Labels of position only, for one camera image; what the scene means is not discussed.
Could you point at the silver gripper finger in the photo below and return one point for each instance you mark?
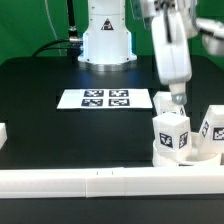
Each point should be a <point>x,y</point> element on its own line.
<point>178,93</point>

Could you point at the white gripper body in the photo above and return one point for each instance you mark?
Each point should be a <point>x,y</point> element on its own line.
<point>172,23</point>

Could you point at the white round stool seat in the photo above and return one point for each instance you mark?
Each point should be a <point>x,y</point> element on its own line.
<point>186,158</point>

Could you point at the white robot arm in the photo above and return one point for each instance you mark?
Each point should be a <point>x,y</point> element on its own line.
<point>107,43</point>

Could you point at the white marker tag sheet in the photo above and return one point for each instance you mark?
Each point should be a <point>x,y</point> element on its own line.
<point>105,99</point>

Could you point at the white U-shaped fence frame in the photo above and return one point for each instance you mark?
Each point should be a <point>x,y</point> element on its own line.
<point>112,182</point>

